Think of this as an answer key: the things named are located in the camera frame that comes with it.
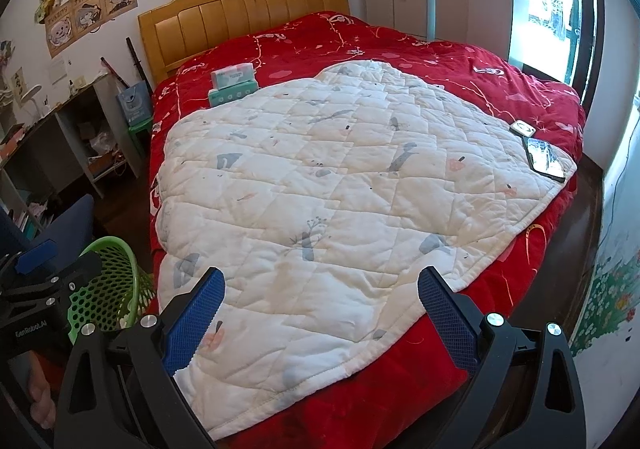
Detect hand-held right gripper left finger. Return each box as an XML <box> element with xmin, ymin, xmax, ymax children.
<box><xmin>54</xmin><ymin>267</ymin><xmax>227</xmax><ymax>449</ymax></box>

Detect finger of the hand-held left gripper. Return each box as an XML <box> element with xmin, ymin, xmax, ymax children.
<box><xmin>0</xmin><ymin>239</ymin><xmax>57</xmax><ymax>291</ymax></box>
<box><xmin>0</xmin><ymin>254</ymin><xmax>102</xmax><ymax>312</ymax></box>

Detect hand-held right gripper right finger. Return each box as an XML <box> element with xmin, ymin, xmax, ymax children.
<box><xmin>417</xmin><ymin>266</ymin><xmax>587</xmax><ymax>449</ymax></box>

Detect green plastic basket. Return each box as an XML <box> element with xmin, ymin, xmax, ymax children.
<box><xmin>67</xmin><ymin>235</ymin><xmax>156</xmax><ymax>345</ymax></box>

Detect person's left hand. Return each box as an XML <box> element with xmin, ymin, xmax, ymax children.
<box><xmin>25</xmin><ymin>354</ymin><xmax>57</xmax><ymax>431</ymax></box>

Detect blue chair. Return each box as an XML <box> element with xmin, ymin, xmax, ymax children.
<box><xmin>0</xmin><ymin>194</ymin><xmax>96</xmax><ymax>272</ymax></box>

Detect row of books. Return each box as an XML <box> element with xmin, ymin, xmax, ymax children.
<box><xmin>0</xmin><ymin>199</ymin><xmax>47</xmax><ymax>241</ymax></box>

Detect red cloth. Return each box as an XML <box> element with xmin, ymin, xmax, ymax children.
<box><xmin>30</xmin><ymin>351</ymin><xmax>68</xmax><ymax>382</ymax></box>

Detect grey desk with shelves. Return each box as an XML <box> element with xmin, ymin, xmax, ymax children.
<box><xmin>0</xmin><ymin>74</ymin><xmax>146</xmax><ymax>210</ymax></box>

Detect white desk lamp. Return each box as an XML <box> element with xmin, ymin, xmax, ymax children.
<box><xmin>10</xmin><ymin>84</ymin><xmax>43</xmax><ymax>126</ymax></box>

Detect green plastic stool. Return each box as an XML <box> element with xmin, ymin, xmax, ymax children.
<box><xmin>127</xmin><ymin>116</ymin><xmax>153</xmax><ymax>164</ymax></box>

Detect blue paper bag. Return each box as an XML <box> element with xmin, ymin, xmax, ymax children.
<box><xmin>116</xmin><ymin>83</ymin><xmax>153</xmax><ymax>127</ymax></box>

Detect white quilted mat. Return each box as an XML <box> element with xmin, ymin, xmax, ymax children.
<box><xmin>155</xmin><ymin>60</ymin><xmax>578</xmax><ymax>441</ymax></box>

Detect black smartphone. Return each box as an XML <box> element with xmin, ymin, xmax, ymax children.
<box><xmin>522</xmin><ymin>136</ymin><xmax>567</xmax><ymax>184</ymax></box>

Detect red stick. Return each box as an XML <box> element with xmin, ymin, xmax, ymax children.
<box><xmin>100</xmin><ymin>56</ymin><xmax>126</xmax><ymax>86</ymax></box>

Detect dark wooden sword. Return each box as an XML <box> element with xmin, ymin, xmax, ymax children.
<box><xmin>126</xmin><ymin>36</ymin><xmax>153</xmax><ymax>94</ymax></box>

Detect teal dotted tissue pack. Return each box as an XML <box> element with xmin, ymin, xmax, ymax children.
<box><xmin>207</xmin><ymin>81</ymin><xmax>260</xmax><ymax>107</ymax></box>

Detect pale tissue pack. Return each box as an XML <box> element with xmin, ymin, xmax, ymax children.
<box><xmin>210</xmin><ymin>64</ymin><xmax>257</xmax><ymax>90</ymax></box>

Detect red patterned blanket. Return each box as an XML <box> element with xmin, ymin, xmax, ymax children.
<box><xmin>147</xmin><ymin>11</ymin><xmax>587</xmax><ymax>447</ymax></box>

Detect wooden bed headboard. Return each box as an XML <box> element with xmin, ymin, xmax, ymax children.
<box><xmin>137</xmin><ymin>0</ymin><xmax>350</xmax><ymax>84</ymax></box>

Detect glass balcony door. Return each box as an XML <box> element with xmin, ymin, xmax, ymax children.
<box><xmin>507</xmin><ymin>0</ymin><xmax>601</xmax><ymax>102</ymax></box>

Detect white cable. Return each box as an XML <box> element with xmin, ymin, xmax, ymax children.
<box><xmin>604</xmin><ymin>104</ymin><xmax>637</xmax><ymax>250</ymax></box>

